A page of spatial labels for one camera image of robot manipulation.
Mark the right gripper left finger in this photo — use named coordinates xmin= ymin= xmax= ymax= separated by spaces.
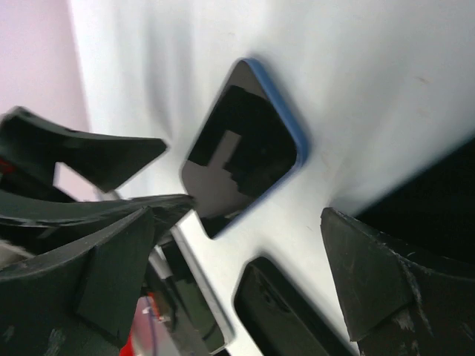
xmin=1 ymin=208 xmax=154 ymax=355

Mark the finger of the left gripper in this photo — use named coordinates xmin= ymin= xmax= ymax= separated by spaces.
xmin=1 ymin=191 xmax=195 ymax=255
xmin=1 ymin=106 xmax=167 ymax=202

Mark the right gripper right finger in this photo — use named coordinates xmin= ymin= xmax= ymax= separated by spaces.
xmin=321 ymin=208 xmax=474 ymax=355

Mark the black phone case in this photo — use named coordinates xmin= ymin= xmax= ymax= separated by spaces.
xmin=234 ymin=257 xmax=352 ymax=356

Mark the blue-edged black phone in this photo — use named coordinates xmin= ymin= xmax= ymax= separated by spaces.
xmin=180 ymin=58 xmax=309 ymax=239

